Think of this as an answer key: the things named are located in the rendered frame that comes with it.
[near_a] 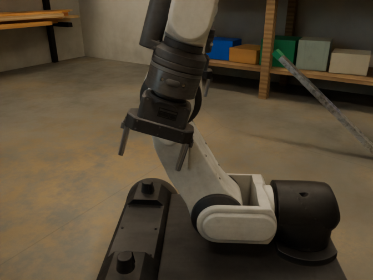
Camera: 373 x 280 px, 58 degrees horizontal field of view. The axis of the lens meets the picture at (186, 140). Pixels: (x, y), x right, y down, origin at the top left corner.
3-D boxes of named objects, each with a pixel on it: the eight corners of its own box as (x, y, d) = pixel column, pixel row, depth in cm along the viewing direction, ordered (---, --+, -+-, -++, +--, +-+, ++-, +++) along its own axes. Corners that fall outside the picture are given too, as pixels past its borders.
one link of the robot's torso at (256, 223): (262, 206, 107) (267, 169, 102) (275, 250, 89) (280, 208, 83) (197, 204, 108) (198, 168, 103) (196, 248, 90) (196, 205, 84)
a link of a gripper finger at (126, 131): (124, 150, 64) (132, 120, 62) (121, 158, 61) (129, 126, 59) (116, 148, 64) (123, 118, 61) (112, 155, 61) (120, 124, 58)
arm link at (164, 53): (201, 69, 63) (221, 5, 59) (202, 80, 53) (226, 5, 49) (142, 50, 62) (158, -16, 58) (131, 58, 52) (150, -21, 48)
